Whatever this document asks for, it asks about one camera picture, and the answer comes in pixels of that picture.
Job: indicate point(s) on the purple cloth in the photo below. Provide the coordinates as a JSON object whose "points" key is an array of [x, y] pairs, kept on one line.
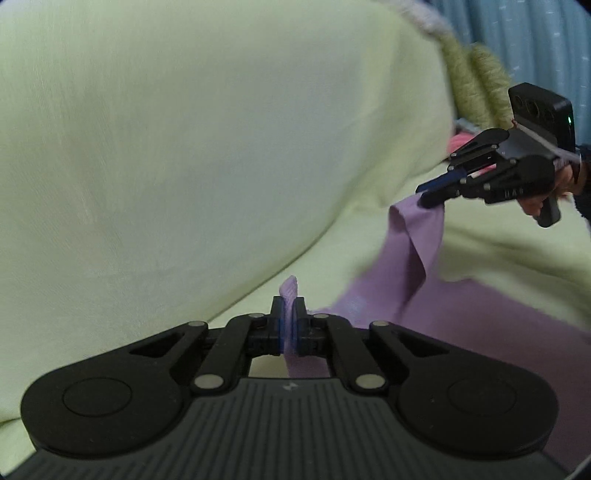
{"points": [[461, 318]]}

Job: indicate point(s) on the green pillow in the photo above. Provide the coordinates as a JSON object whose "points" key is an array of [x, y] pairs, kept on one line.
{"points": [[480, 78]]}

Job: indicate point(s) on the pink folded cloth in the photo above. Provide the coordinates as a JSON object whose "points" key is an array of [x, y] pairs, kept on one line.
{"points": [[461, 142]]}

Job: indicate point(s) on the white pillow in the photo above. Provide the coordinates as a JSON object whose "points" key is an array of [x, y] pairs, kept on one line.
{"points": [[425, 14]]}

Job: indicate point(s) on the blue curtain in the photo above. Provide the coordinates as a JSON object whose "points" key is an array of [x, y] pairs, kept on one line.
{"points": [[531, 41]]}

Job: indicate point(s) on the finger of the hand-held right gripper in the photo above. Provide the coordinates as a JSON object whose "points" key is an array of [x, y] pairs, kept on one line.
{"points": [[443, 194], [480, 145]]}

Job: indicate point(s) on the person's right forearm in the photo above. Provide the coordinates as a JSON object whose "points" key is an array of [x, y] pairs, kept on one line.
{"points": [[584, 184]]}

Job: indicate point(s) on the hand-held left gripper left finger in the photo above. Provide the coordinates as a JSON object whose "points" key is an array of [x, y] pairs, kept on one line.
{"points": [[278, 327]]}

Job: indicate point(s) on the person's right hand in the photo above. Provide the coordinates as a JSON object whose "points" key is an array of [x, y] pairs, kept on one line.
{"points": [[567, 181]]}

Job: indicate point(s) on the light green bed sheet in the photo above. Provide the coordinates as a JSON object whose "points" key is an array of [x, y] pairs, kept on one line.
{"points": [[161, 161]]}

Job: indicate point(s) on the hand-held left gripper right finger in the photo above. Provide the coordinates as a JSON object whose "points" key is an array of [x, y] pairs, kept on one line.
{"points": [[300, 328]]}

